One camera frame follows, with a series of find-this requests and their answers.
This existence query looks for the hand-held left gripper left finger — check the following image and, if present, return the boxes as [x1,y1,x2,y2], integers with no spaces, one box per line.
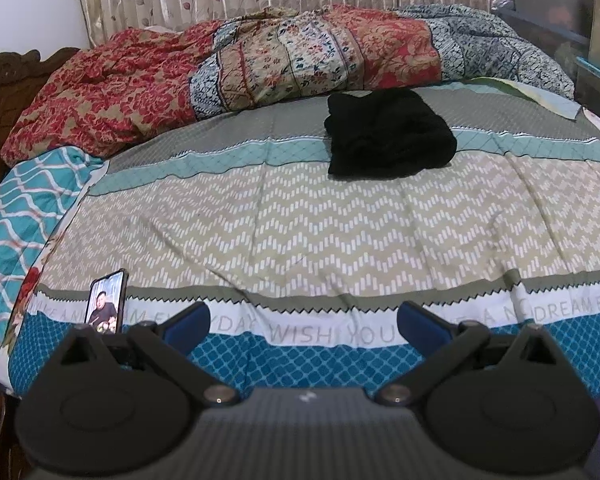
[60,302,242,408]

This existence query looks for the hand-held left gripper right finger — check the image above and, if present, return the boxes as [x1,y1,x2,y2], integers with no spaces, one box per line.
[377,301,557,407]

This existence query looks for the black pants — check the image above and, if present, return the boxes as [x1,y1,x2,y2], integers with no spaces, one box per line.
[323,88,457,179]

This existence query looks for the black smartphone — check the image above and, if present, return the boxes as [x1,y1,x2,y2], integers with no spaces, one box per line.
[87,269,129,336]

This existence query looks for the patchwork printed bed sheet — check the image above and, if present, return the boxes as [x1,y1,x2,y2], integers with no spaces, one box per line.
[0,76,600,401]

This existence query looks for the teal wavy print pillow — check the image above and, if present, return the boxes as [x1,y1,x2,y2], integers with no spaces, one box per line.
[0,146,108,397]

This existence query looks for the red and blue floral quilt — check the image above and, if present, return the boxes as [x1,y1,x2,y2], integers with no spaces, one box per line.
[0,4,576,168]

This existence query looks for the carved wooden headboard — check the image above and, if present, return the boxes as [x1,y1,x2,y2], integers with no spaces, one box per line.
[0,47,82,203]

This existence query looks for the clear bin with teal lid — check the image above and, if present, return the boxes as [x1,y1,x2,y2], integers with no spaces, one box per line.
[572,55,600,123]
[495,0,597,48]

